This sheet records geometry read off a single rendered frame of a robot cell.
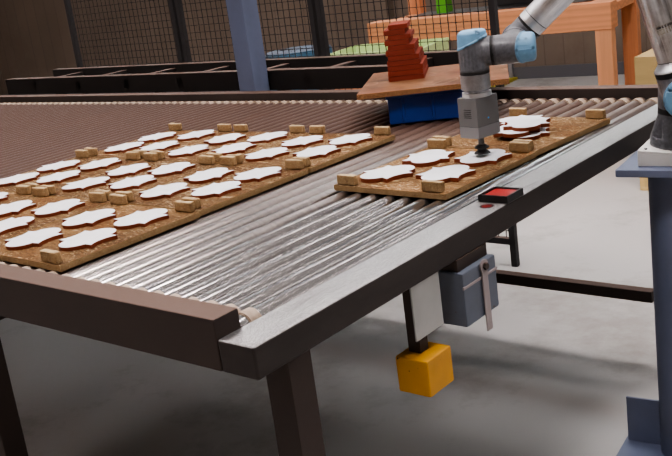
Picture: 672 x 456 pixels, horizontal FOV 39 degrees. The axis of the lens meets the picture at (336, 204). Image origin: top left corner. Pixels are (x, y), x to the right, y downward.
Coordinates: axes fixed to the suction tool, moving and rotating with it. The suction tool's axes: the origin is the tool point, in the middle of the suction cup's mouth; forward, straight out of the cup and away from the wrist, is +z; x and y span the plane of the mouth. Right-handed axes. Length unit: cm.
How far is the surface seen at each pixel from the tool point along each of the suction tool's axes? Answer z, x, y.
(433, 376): 29, 35, 60
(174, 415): 96, -121, 39
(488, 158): 0.8, 3.6, 1.9
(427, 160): 0.8, -11.3, 8.9
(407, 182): 1.9, -3.4, 24.5
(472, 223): 4.1, 29.5, 38.4
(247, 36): -24, -188, -65
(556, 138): 2.0, 3.9, -26.2
